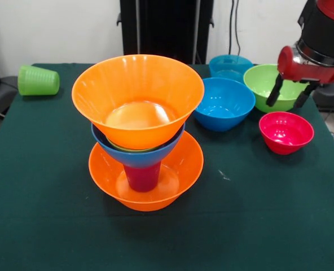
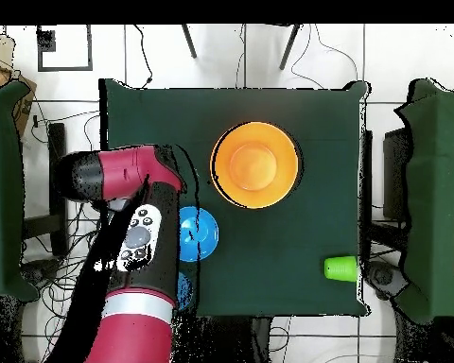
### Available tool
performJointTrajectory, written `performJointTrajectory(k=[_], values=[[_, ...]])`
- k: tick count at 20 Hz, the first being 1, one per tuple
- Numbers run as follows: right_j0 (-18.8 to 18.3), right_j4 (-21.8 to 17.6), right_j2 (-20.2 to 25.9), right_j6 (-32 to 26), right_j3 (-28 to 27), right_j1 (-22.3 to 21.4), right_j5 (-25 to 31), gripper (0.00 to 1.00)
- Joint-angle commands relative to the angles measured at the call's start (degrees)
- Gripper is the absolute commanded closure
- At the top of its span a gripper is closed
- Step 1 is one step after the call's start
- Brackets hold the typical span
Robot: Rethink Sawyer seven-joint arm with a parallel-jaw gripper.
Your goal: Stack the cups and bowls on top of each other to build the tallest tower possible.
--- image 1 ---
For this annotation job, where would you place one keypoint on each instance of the black stand base with knob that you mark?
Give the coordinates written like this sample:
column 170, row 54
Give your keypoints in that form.
column 330, row 96

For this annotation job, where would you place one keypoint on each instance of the small translucent blue bowl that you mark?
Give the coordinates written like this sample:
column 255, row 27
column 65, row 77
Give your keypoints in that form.
column 230, row 66

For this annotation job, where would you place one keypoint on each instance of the green plastic cup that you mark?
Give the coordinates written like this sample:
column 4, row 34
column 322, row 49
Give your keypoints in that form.
column 38, row 80

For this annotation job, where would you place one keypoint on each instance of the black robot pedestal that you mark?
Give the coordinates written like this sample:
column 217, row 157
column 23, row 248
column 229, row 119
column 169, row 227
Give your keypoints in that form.
column 161, row 28

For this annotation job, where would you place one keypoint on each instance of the dark green table cloth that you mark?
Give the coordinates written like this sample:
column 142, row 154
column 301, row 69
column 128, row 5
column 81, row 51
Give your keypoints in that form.
column 251, row 226

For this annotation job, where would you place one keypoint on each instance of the small green plastic bowl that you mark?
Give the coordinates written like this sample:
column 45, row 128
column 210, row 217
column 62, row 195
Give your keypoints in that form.
column 133, row 149

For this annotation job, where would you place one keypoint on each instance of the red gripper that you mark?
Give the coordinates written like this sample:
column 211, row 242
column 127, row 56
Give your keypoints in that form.
column 305, row 72

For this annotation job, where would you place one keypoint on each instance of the purple plastic cup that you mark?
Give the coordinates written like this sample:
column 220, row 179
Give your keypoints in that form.
column 141, row 180

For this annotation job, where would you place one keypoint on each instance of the small pink plastic bowl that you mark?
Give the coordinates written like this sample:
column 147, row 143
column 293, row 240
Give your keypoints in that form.
column 285, row 130

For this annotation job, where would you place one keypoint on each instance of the large green plastic bowl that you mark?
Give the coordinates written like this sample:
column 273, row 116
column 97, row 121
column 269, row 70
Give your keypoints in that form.
column 263, row 82

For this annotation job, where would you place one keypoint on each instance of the large orange plastic bowl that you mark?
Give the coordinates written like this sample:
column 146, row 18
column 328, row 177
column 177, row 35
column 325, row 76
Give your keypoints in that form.
column 133, row 82
column 186, row 169

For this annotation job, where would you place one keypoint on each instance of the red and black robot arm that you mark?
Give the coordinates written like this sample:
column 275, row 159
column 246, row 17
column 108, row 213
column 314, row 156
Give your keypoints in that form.
column 325, row 28

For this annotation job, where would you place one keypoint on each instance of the blue plastic bowl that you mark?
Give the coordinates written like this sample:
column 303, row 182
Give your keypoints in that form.
column 226, row 104
column 138, row 159

